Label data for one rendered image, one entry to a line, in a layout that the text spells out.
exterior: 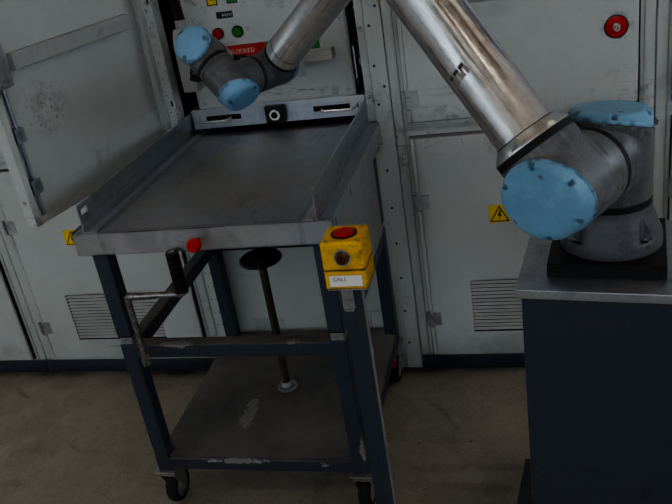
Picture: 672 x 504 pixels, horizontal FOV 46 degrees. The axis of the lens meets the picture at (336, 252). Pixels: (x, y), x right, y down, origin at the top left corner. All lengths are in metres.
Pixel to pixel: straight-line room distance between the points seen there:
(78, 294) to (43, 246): 0.20
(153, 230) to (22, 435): 1.23
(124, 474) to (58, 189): 0.89
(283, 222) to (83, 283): 1.28
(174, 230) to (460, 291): 1.02
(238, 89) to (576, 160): 0.83
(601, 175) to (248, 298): 1.53
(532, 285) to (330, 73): 1.05
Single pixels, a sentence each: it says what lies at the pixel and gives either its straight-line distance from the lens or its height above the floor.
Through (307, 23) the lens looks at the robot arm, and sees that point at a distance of 1.80.
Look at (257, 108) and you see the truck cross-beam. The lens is 2.39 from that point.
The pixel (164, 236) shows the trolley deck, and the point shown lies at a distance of 1.80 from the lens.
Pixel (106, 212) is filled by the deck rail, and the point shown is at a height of 0.85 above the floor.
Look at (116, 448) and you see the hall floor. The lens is 2.62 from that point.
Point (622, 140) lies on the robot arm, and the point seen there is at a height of 1.01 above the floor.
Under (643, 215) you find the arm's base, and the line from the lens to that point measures 1.55.
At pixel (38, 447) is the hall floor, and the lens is 2.76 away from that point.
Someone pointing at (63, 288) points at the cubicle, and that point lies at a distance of 2.88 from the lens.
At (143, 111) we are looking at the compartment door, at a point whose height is 0.96.
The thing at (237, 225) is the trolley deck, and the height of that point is 0.85.
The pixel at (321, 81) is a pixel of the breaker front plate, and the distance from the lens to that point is 2.33.
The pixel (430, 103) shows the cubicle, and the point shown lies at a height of 0.89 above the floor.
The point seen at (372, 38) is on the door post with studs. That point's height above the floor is 1.09.
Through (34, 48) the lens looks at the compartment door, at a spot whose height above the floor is 1.23.
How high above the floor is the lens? 1.49
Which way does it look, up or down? 25 degrees down
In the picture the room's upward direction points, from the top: 9 degrees counter-clockwise
